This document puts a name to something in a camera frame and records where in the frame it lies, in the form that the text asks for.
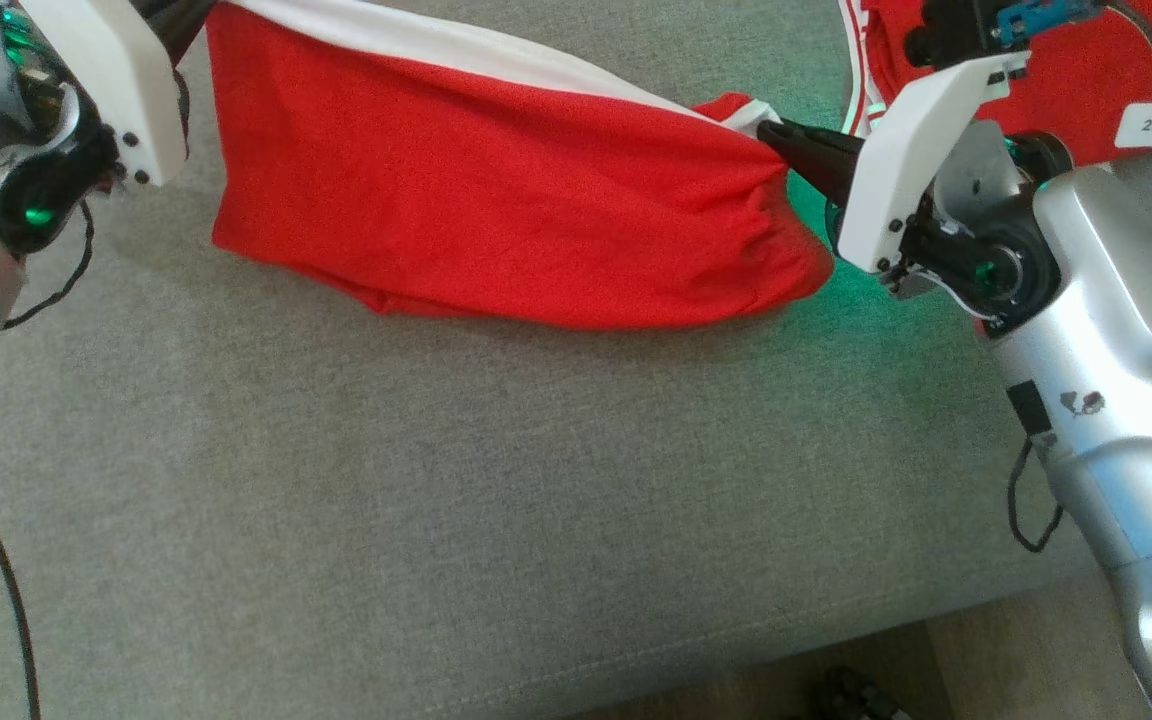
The grey fabric sofa seat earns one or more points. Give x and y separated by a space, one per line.
436 500

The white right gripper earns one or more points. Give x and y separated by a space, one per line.
911 150

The red shorts white stripes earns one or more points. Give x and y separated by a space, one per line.
496 190

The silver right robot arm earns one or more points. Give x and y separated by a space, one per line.
1116 330

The dark robot base part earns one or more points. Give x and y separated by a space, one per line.
856 695

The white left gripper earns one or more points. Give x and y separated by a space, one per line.
126 80

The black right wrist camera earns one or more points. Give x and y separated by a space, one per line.
951 30

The red basketball jersey white sleeves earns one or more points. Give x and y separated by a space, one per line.
1086 70

